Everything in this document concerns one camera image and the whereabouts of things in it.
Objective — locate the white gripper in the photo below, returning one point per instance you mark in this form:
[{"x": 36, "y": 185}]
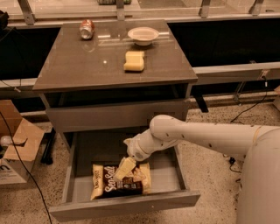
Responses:
[{"x": 135, "y": 149}]

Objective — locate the red soda can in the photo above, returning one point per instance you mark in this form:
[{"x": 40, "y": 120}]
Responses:
[{"x": 87, "y": 29}]

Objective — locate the open grey middle drawer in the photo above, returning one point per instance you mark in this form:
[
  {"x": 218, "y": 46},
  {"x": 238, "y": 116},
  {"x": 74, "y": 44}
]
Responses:
[{"x": 169, "y": 189}]

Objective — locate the grey drawer cabinet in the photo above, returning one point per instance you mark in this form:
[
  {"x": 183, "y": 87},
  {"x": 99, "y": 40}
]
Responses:
[{"x": 80, "y": 72}]

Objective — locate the cardboard box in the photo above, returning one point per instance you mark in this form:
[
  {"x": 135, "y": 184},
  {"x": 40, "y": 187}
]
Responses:
[{"x": 20, "y": 142}]

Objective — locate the yellow sponge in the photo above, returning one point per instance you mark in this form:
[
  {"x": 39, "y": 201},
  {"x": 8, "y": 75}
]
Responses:
[{"x": 134, "y": 61}]

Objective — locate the white bowl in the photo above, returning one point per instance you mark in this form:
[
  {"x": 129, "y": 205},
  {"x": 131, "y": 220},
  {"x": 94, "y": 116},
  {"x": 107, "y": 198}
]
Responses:
[{"x": 143, "y": 36}]

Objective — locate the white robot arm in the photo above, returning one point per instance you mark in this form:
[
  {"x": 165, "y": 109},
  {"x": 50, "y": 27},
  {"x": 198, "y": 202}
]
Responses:
[{"x": 258, "y": 146}]

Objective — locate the closed grey top drawer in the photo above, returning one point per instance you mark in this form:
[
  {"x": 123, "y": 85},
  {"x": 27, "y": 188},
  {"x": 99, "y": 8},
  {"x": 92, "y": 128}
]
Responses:
[{"x": 114, "y": 116}]

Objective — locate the brown sea salt chip bag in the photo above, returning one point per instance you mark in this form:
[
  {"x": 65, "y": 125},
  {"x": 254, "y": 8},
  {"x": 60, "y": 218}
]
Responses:
[{"x": 138, "y": 181}]

